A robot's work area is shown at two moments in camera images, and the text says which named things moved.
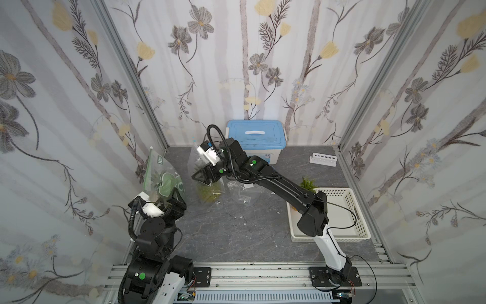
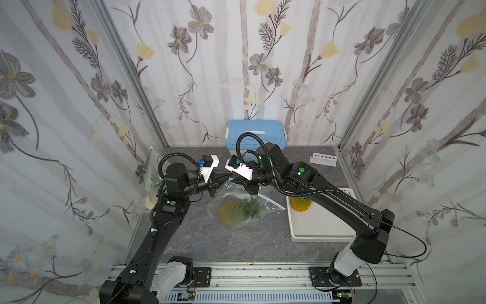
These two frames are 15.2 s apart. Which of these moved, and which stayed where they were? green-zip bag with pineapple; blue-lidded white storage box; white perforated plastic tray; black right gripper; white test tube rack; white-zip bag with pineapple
Moved: black right gripper; white-zip bag with pineapple
Stayed: white perforated plastic tray; blue-lidded white storage box; green-zip bag with pineapple; white test tube rack
